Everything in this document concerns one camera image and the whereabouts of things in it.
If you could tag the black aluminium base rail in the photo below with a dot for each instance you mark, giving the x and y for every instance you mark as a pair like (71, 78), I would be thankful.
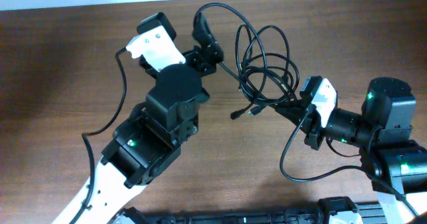
(326, 210)

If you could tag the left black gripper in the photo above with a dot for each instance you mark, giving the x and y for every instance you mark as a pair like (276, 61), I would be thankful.
(203, 63)

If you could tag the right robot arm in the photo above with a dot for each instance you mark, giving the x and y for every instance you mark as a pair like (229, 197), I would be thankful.
(394, 163)

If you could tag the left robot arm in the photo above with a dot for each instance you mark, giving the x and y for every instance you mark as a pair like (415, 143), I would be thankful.
(150, 139)

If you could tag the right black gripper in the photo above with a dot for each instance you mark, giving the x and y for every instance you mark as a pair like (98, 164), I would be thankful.
(313, 126)

